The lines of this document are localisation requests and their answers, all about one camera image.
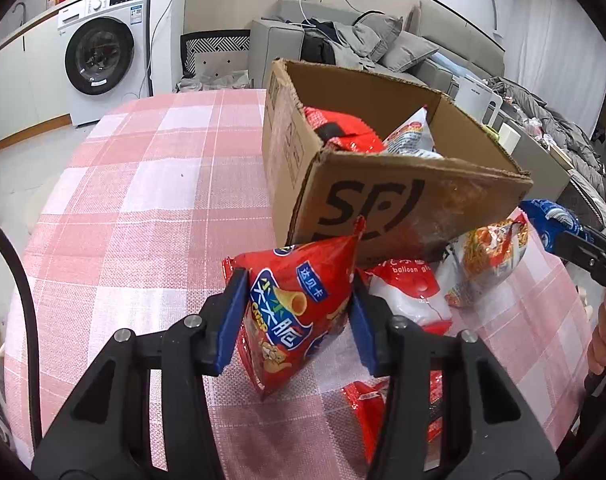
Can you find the curved metal faucet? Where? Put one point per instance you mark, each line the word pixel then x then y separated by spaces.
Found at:
pixel 24 10

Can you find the white kitchen base cabinet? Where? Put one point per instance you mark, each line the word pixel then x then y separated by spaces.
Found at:
pixel 23 90

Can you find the grey bedding heap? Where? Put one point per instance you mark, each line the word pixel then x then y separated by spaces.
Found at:
pixel 558 125

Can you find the white red round-print bag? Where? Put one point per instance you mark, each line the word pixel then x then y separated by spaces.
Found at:
pixel 408 290

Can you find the long red snack packet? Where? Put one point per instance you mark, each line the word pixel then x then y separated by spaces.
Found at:
pixel 398 410

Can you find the white cup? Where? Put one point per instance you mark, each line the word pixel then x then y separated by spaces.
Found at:
pixel 508 140

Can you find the grey jacket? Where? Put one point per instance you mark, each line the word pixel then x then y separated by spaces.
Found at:
pixel 353 45

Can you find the white washing machine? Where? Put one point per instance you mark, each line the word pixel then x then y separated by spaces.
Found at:
pixel 100 57

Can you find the person's right hand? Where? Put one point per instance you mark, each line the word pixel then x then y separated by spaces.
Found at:
pixel 600 345

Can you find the brown cardboard box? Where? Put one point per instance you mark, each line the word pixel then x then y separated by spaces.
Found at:
pixel 383 200

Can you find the person's right forearm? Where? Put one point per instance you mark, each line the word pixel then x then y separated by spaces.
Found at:
pixel 583 415

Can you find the red triangular crisps bag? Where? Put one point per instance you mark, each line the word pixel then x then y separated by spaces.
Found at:
pixel 293 305

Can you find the orange noodle snack bag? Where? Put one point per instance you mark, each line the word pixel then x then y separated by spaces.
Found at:
pixel 488 255

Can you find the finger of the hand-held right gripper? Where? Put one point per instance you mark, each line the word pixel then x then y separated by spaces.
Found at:
pixel 603 237
pixel 583 255

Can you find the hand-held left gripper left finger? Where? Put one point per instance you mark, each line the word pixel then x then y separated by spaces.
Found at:
pixel 230 320

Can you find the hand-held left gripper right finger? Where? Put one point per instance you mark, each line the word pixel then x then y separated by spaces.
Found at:
pixel 365 332

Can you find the white electric kettle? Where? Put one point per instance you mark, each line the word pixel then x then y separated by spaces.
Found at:
pixel 475 100

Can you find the grey sofa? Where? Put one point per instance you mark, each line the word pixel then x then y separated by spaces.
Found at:
pixel 273 40

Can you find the large grey cushion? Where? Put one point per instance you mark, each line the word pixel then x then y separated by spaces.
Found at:
pixel 380 35

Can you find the blue biscuit packet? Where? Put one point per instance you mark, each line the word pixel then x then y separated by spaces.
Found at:
pixel 545 222

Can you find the dark clothes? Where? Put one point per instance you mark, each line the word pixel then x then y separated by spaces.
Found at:
pixel 318 45

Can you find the pink plaid tablecloth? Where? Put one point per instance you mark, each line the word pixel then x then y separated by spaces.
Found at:
pixel 133 210

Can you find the black white patterned chair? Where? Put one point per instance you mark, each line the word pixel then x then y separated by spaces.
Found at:
pixel 213 60

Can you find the crumpled plastic wrap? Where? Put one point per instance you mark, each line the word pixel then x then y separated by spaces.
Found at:
pixel 213 82

